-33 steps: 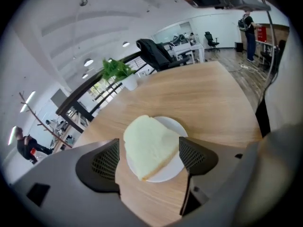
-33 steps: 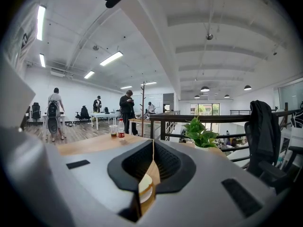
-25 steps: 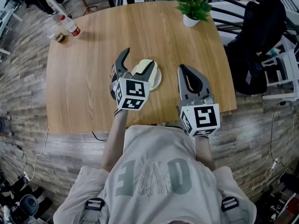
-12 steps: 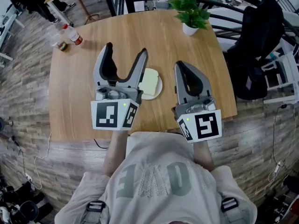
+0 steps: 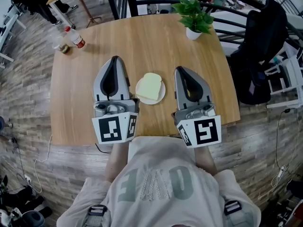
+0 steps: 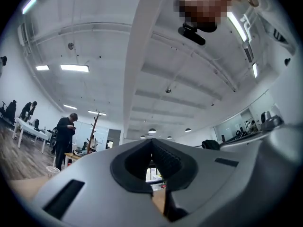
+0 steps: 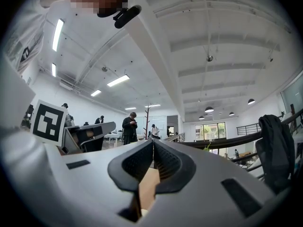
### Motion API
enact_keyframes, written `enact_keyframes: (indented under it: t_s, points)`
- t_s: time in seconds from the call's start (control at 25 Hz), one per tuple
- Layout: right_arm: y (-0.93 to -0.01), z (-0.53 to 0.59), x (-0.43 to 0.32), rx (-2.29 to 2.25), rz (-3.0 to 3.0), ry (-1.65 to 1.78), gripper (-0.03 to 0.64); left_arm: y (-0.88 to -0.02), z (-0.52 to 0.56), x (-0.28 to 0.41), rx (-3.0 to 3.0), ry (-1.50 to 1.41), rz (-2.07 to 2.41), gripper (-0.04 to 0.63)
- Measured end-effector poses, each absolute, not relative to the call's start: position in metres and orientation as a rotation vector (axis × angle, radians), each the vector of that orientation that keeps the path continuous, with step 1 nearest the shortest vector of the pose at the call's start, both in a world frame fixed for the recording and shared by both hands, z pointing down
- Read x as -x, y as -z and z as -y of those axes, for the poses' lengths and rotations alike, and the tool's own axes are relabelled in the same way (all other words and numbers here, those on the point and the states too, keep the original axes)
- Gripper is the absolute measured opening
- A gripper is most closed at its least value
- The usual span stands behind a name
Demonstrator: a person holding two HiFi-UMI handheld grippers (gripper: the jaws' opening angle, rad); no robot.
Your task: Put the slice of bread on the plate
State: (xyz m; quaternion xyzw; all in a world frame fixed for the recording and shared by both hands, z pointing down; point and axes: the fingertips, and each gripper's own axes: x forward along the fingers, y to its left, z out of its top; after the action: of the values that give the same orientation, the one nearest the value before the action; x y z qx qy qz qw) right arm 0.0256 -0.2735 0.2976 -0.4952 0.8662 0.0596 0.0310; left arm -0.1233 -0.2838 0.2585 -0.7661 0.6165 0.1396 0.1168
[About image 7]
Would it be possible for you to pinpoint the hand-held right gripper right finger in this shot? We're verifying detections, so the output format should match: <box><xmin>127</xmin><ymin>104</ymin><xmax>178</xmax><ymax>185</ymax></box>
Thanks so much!
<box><xmin>142</xmin><ymin>140</ymin><xmax>285</xmax><ymax>227</ymax></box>

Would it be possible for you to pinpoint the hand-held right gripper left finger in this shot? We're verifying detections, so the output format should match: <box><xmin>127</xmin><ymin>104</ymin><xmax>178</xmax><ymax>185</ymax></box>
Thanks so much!
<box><xmin>28</xmin><ymin>140</ymin><xmax>155</xmax><ymax>227</ymax></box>

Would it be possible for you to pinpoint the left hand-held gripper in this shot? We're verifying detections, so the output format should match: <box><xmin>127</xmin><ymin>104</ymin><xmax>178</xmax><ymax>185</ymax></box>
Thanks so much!
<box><xmin>30</xmin><ymin>99</ymin><xmax>116</xmax><ymax>155</ymax></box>

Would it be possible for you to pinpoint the wooden coat rack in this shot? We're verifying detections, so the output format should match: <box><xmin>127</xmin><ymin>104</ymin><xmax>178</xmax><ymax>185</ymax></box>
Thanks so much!
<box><xmin>143</xmin><ymin>105</ymin><xmax>154</xmax><ymax>140</ymax></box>

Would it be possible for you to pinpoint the large window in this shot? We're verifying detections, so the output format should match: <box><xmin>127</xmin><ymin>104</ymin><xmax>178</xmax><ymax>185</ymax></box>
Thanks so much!
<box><xmin>195</xmin><ymin>122</ymin><xmax>226</xmax><ymax>142</ymax></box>

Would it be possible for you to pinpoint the stair railing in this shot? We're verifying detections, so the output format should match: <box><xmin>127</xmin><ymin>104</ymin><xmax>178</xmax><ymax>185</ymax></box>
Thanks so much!
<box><xmin>164</xmin><ymin>132</ymin><xmax>186</xmax><ymax>143</ymax></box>

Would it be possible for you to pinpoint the dark handrail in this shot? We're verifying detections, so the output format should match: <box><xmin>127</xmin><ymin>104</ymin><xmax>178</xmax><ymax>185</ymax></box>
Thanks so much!
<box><xmin>179</xmin><ymin>107</ymin><xmax>303</xmax><ymax>151</ymax></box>

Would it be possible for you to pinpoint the black office chair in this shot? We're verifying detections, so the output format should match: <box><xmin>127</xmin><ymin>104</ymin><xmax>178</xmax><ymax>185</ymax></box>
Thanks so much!
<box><xmin>254</xmin><ymin>136</ymin><xmax>296</xmax><ymax>195</ymax></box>

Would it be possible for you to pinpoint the metal balcony railing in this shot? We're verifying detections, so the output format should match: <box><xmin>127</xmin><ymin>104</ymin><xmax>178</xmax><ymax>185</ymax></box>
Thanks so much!
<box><xmin>236</xmin><ymin>123</ymin><xmax>261</xmax><ymax>136</ymax></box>

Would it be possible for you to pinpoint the black jacket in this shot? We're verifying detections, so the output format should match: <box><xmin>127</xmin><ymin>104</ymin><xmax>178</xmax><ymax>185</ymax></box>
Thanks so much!
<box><xmin>258</xmin><ymin>114</ymin><xmax>296</xmax><ymax>182</ymax></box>

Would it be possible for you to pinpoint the person's white shirt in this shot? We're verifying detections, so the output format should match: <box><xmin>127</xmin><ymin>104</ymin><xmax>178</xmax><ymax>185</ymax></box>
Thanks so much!
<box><xmin>3</xmin><ymin>0</ymin><xmax>71</xmax><ymax>75</ymax></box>

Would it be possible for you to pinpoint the black head-mounted camera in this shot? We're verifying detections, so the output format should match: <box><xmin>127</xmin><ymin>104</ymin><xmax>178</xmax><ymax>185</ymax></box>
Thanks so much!
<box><xmin>113</xmin><ymin>5</ymin><xmax>143</xmax><ymax>29</ymax></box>

